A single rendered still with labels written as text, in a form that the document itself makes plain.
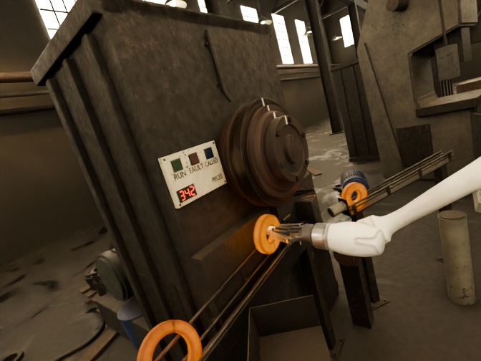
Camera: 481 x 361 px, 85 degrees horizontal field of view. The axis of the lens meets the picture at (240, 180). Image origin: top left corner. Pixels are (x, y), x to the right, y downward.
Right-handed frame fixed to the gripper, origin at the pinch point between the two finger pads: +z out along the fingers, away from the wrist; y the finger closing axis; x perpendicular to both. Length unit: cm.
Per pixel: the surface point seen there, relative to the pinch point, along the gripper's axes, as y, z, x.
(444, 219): 79, -54, -31
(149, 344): -54, 7, -7
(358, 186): 70, -16, -8
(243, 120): 4.2, 2.0, 43.6
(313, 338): -21.6, -24.1, -22.6
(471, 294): 80, -63, -75
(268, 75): 57, 18, 62
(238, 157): -1.7, 3.7, 31.2
